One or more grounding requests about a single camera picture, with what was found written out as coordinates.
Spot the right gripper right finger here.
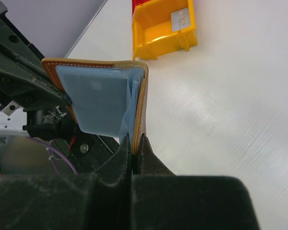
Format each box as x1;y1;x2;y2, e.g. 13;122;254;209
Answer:
132;135;260;230

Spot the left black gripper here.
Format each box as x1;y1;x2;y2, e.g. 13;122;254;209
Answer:
0;2;81;141

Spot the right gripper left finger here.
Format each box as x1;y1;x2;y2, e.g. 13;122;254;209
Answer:
0;136;131;230

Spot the brown leather card holder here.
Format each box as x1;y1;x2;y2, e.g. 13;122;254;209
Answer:
41;58;149;155

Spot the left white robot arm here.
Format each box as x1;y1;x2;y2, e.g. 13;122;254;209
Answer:
0;2;81;143

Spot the silver card in yellow bin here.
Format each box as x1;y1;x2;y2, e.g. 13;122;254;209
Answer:
171;7;191;32

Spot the yellow plastic bin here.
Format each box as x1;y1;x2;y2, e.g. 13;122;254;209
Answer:
132;0;198;60

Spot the red plastic bin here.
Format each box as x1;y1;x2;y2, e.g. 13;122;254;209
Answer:
132;0;145;13

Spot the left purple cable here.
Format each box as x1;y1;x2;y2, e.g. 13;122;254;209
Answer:
33;138;79;175

